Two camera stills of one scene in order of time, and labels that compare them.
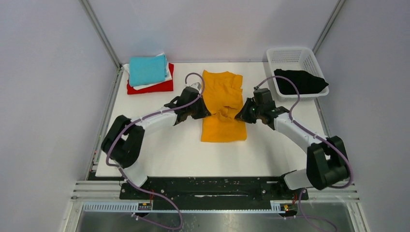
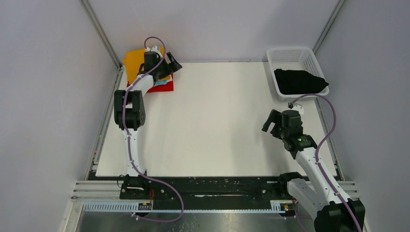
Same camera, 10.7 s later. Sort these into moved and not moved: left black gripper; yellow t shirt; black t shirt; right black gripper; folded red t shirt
Moved: right black gripper; yellow t shirt; left black gripper
Not moved: black t shirt; folded red t shirt
